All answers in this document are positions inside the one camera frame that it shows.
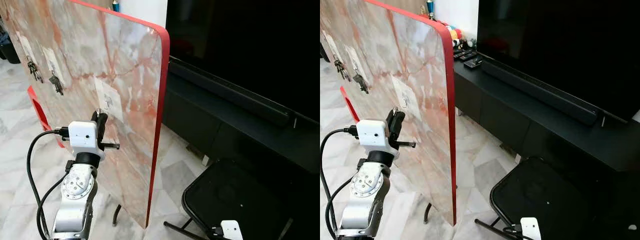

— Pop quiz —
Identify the dark hanging key bunch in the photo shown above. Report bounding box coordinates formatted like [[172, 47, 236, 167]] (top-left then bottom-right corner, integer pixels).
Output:
[[333, 58, 351, 82], [48, 72, 65, 96], [352, 72, 370, 95], [25, 55, 45, 84]]

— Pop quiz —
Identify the marble folding table red rim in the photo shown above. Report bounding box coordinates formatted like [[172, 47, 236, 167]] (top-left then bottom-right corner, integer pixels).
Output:
[[320, 0, 459, 227], [0, 0, 171, 230]]

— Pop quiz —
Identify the wide black remote control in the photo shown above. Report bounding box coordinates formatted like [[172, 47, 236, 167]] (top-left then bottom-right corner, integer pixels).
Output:
[[452, 48, 476, 61]]

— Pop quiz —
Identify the flat black set-top box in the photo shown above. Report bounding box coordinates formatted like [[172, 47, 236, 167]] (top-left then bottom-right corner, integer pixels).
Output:
[[462, 56, 484, 70]]

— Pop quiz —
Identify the long black soundbar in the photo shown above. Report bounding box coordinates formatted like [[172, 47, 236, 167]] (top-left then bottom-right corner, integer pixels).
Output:
[[478, 52, 600, 126], [167, 55, 296, 129]]

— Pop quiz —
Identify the black TV console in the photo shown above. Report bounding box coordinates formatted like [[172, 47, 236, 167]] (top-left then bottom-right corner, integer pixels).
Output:
[[160, 62, 321, 223], [452, 46, 640, 240]]

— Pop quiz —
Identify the black folding stool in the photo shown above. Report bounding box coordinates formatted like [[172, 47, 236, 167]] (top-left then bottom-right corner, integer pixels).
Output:
[[474, 155, 609, 240], [163, 158, 296, 240]]

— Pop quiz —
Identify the black flat television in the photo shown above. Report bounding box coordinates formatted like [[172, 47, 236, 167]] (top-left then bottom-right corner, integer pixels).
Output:
[[164, 0, 321, 124], [476, 0, 640, 124]]

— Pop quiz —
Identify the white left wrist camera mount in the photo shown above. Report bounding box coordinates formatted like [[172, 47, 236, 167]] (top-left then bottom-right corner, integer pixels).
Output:
[[356, 118, 397, 160], [68, 120, 106, 161]]

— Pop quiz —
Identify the white adhesive wall hook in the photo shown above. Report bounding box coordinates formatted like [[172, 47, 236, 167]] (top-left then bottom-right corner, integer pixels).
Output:
[[15, 30, 37, 64], [344, 44, 369, 77], [391, 74, 420, 119], [42, 47, 66, 81], [322, 29, 340, 61], [94, 75, 125, 123]]

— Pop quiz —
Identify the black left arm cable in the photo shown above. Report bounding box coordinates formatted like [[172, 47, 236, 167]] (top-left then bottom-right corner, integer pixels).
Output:
[[25, 127, 71, 240], [320, 126, 360, 240]]

